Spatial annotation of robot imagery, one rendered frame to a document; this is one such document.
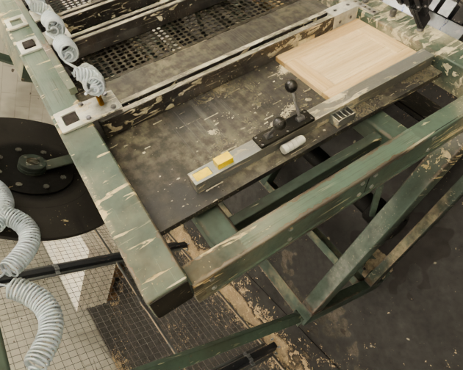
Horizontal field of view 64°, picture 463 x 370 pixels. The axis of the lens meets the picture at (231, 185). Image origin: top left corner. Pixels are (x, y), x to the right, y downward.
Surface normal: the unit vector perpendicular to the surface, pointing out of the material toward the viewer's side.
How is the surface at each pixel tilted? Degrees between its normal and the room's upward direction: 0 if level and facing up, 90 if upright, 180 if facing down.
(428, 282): 0
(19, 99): 90
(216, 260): 56
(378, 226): 0
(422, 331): 0
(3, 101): 90
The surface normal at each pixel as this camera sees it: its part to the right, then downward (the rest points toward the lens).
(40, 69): -0.07, -0.60
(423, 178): -0.73, 0.05
